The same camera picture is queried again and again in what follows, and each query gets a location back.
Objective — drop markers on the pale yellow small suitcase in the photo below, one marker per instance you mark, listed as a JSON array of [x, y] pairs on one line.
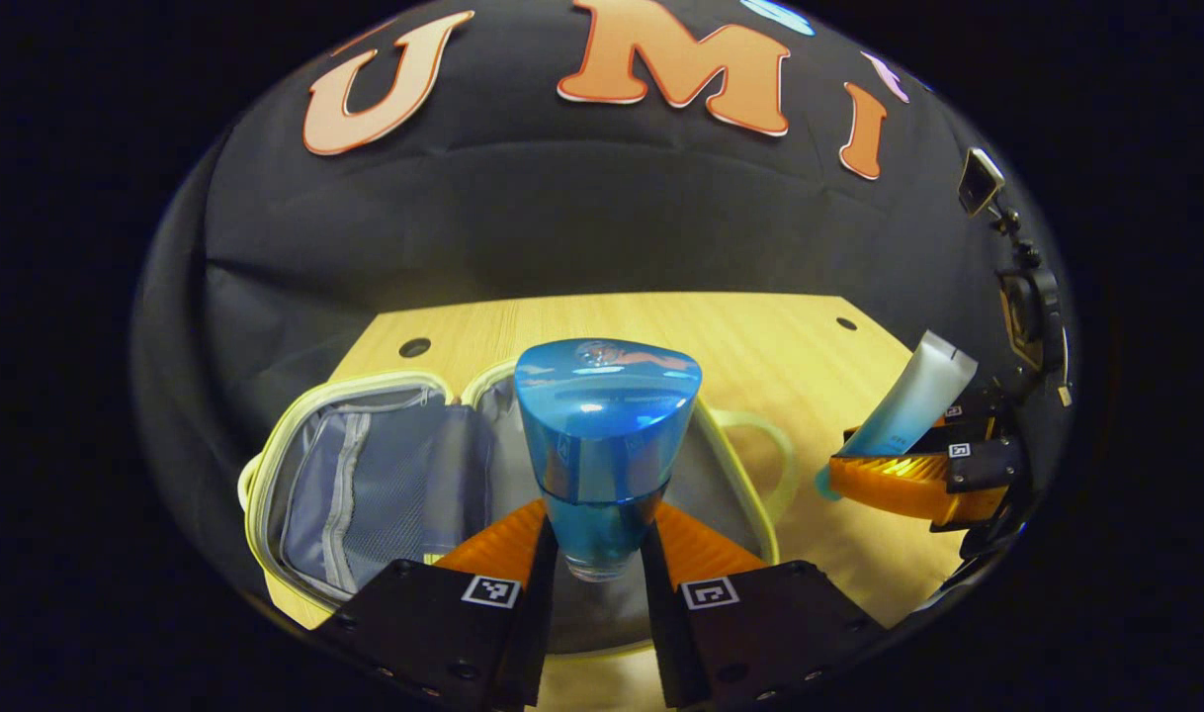
[[385, 475]]

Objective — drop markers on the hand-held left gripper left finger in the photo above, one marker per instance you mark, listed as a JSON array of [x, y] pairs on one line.
[[531, 633]]

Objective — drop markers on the white and blue tube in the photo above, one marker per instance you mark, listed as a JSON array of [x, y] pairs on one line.
[[913, 400]]

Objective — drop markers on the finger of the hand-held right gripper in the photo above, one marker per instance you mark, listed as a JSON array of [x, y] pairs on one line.
[[973, 430], [889, 485]]

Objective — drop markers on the blue skin care bottle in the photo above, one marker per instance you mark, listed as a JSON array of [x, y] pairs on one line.
[[602, 425]]

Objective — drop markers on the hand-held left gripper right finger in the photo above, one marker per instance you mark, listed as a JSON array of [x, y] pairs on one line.
[[666, 633]]

